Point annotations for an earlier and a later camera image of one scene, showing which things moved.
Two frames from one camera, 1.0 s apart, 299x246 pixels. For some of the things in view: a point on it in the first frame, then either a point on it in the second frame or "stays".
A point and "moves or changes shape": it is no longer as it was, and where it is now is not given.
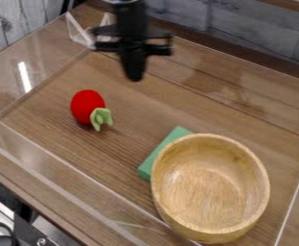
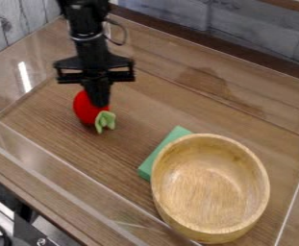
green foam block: [146, 168] stays
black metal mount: [27, 234] stays
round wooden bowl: [210, 186] stays
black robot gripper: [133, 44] → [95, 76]
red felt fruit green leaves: [87, 108] moves or changes shape
